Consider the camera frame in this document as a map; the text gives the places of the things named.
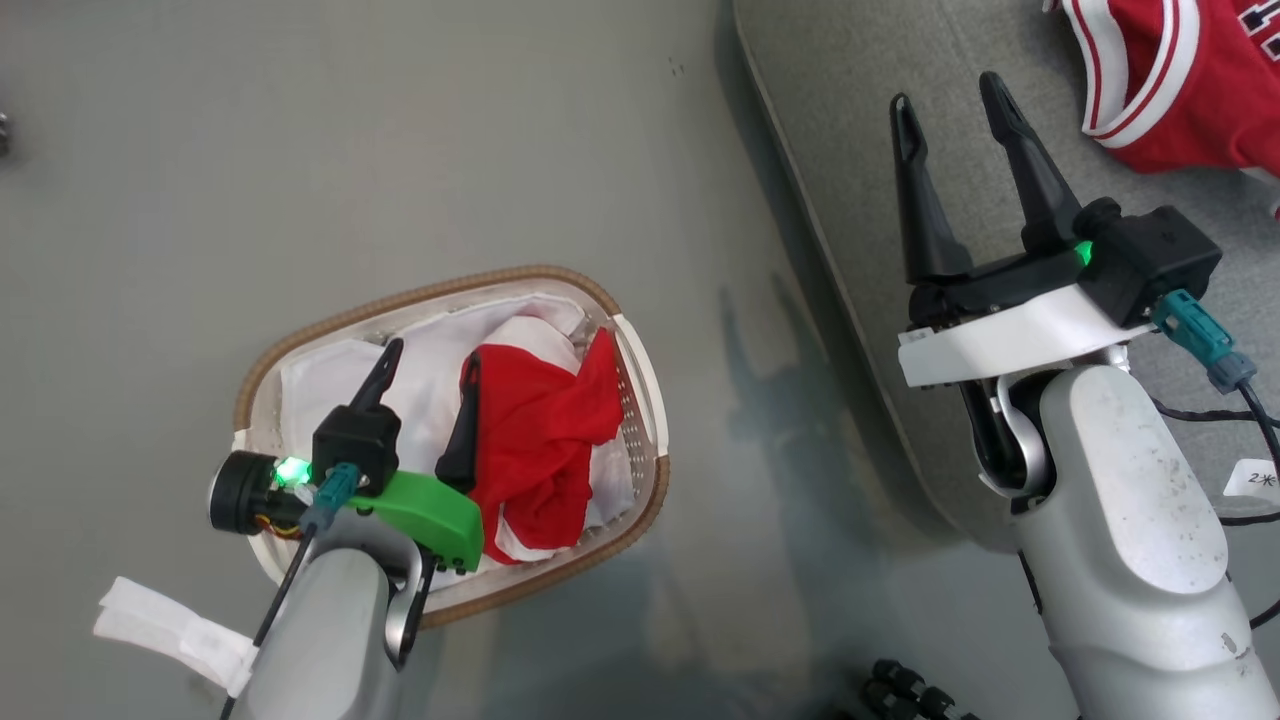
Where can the white cloth garment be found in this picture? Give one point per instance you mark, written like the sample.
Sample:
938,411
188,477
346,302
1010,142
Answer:
430,370

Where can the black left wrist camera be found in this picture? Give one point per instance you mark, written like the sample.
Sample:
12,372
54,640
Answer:
355,445

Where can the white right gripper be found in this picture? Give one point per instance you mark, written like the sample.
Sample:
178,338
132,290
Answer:
1000,330

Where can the grey fabric sofa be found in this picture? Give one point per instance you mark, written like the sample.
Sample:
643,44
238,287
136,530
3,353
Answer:
850,120

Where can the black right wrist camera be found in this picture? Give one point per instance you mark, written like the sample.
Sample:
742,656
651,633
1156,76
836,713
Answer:
1150,260

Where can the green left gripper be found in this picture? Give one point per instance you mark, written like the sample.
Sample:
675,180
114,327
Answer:
430,515

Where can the red Bulls jersey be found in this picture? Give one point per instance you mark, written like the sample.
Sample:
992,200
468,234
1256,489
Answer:
1190,110

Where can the red shorts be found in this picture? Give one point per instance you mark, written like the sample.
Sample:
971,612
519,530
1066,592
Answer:
540,430

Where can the white wicker-rimmed laundry basket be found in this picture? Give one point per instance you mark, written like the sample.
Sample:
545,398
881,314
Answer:
645,380

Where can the white paper label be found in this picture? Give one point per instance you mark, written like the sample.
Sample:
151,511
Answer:
1255,480

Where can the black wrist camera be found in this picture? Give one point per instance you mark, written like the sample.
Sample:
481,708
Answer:
1150,260
355,445

